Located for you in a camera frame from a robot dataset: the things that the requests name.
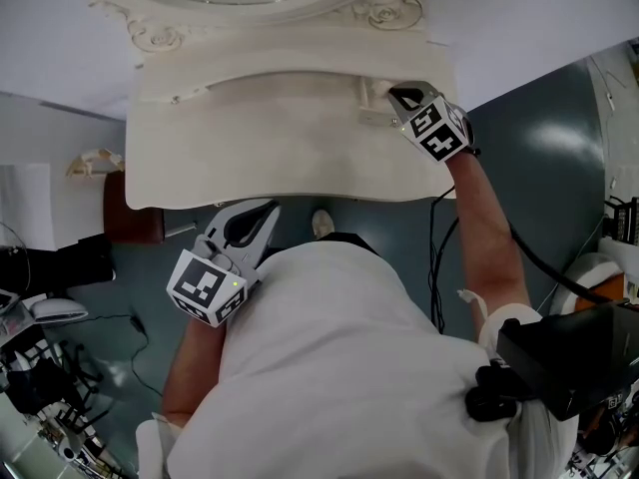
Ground white round armchair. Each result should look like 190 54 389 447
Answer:
560 251 628 314

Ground person's white shoe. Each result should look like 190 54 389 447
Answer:
311 209 336 241

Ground person's black trousers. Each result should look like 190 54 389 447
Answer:
318 232 381 257

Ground thin black cable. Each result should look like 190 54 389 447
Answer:
427 184 461 334

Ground cream ornate dressing table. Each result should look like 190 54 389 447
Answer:
66 0 461 213

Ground person's right forearm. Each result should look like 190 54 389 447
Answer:
444 149 532 319

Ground person's white shirt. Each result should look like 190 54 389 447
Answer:
135 240 581 479

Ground person's left forearm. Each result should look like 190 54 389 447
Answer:
161 311 229 429

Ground wooden chair brown seat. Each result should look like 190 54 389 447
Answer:
65 148 167 245

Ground black power adapter cable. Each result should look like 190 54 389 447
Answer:
83 310 167 399

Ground white arm strap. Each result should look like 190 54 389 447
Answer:
455 287 546 354

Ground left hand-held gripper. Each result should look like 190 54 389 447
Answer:
167 198 281 328

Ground black strap clip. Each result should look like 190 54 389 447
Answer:
463 361 526 424

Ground black box device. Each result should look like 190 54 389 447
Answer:
495 298 639 424

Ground orange cushion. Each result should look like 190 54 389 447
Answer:
592 272 628 302

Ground black wire rack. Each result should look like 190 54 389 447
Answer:
603 196 639 244

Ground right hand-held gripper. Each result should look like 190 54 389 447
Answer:
387 81 476 166

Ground thick black cable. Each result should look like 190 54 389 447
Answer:
505 221 616 304

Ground black folding stand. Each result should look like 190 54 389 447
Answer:
43 338 117 434

